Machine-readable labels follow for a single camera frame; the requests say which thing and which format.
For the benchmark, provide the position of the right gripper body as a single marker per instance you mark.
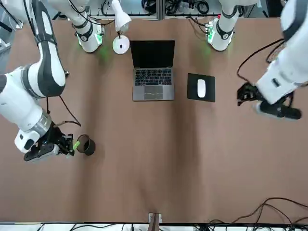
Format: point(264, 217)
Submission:
point(54, 137)

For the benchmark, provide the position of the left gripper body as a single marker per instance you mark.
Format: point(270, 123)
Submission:
point(259, 95)

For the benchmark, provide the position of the green pen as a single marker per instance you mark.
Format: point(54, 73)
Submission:
point(76, 145)

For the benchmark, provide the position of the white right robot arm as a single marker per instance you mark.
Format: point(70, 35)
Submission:
point(14, 103)

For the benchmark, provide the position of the black mesh pen holder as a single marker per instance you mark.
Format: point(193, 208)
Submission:
point(90, 148)

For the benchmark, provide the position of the white computer mouse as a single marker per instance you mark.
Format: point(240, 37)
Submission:
point(201, 88)

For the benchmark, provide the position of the black mouse pad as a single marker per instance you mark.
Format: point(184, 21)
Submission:
point(192, 93)

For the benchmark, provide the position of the grey open laptop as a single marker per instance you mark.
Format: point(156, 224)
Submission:
point(154, 79)

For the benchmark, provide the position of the white desk lamp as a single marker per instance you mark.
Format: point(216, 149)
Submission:
point(121, 45)

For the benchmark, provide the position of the white label tag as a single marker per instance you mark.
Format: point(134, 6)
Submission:
point(152, 217)

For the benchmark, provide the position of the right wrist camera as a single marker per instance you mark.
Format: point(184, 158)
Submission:
point(38, 154)

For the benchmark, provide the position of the aluminium frame rail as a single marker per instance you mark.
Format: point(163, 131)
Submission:
point(160, 12)

